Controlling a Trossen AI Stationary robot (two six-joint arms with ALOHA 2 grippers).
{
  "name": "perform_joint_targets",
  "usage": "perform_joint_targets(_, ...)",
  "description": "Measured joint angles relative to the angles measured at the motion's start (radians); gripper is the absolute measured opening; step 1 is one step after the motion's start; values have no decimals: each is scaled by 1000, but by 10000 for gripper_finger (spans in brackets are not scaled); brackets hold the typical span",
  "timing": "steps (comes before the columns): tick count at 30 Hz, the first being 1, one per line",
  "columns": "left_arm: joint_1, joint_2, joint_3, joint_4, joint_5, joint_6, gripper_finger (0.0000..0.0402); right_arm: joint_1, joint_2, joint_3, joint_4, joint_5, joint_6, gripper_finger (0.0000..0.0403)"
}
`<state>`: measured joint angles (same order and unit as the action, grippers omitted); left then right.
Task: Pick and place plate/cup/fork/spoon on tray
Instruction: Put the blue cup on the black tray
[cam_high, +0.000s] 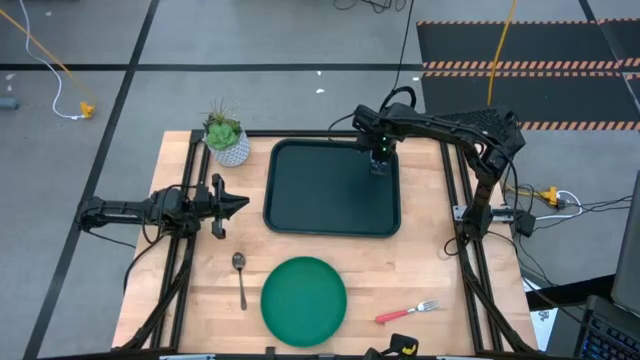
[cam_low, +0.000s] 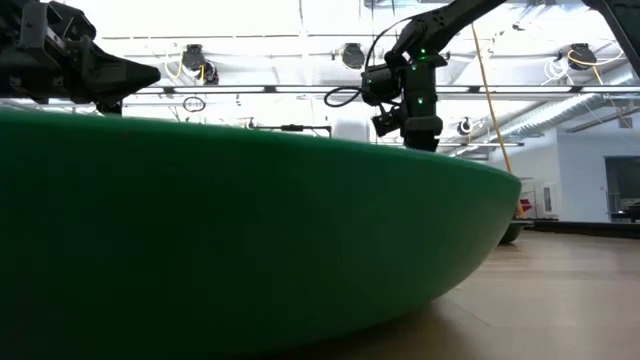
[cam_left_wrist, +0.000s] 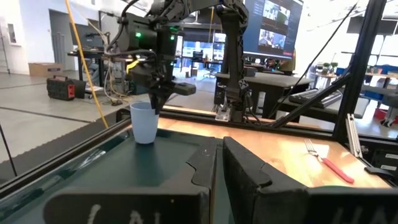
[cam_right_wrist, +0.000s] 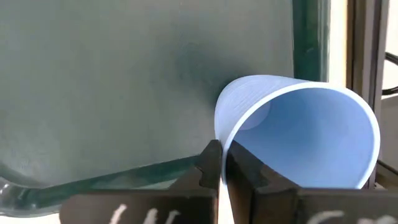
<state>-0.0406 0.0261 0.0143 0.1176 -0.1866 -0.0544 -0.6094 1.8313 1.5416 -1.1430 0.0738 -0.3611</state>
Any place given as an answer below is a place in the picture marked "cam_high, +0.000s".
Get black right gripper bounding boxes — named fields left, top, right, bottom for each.
left=366, top=128, right=400, bottom=177

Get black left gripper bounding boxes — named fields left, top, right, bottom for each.
left=192, top=172, right=251, bottom=241

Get green round plate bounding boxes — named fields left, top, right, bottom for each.
left=259, top=255, right=349, bottom=349

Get fork with red handle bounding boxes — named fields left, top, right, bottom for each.
left=374, top=299, right=442, bottom=326

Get silver metal spoon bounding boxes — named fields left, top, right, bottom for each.
left=231, top=251, right=249, bottom=312

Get dark green plastic tray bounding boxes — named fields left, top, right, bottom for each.
left=262, top=137, right=403, bottom=239

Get succulent plant in white pot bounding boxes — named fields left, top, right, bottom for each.
left=201, top=97, right=252, bottom=169

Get black mat with hazard stripes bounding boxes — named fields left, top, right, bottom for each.
left=416, top=18, right=640, bottom=70
left=421, top=71, right=640, bottom=132

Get black perforated box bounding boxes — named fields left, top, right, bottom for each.
left=439, top=106, right=527, bottom=169

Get black power adapter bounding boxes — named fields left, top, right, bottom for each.
left=515, top=211, right=537, bottom=238

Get black device with yellow label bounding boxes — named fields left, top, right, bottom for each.
left=366, top=333, right=420, bottom=360

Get white paper sheet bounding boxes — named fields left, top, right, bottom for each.
left=528, top=307, right=560, bottom=352

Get grey monitor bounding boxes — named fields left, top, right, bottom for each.
left=611, top=169, right=640, bottom=317

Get black keyboard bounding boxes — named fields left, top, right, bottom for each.
left=573, top=294, right=640, bottom=360

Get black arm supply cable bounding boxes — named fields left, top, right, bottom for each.
left=122, top=232, right=170, bottom=294

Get black looped cable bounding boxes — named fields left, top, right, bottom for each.
left=377, top=0, right=418, bottom=114

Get silver arm base bracket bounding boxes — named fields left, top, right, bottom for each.
left=451, top=204, right=517, bottom=224

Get black aluminium table frame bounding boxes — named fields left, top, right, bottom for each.
left=113, top=128, right=540, bottom=357

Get black tangled floor cables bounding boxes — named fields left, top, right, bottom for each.
left=332, top=0, right=407, bottom=15

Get yellow extension cable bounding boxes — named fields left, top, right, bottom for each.
left=486, top=0, right=518, bottom=107

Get white power cable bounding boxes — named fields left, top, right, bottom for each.
left=535, top=189, right=585, bottom=222

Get white floor cable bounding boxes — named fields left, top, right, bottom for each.
left=18, top=0, right=85, bottom=121

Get black floor cable bundle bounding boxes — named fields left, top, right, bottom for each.
left=533, top=194, right=634, bottom=234

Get yellow floor cable with plug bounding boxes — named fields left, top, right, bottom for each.
left=0, top=8, right=97, bottom=120

